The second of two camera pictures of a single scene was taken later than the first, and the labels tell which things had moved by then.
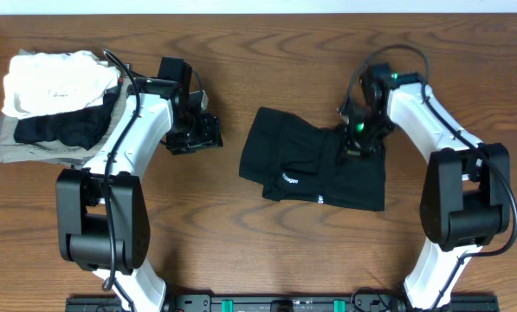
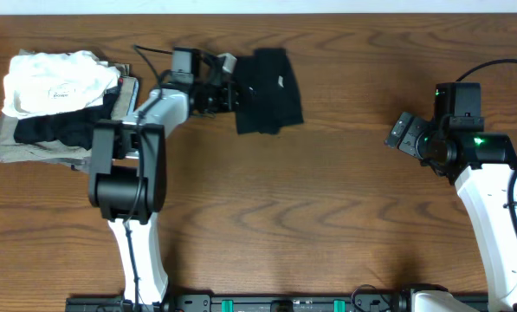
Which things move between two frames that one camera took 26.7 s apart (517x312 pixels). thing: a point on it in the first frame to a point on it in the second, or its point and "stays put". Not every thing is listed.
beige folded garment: [48, 151] stays put
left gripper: [211, 136] to [228, 103]
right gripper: [347, 146] to [416, 126]
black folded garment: [81, 127] stays put
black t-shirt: [295, 160] to [269, 96]
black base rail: [280, 302] stays put
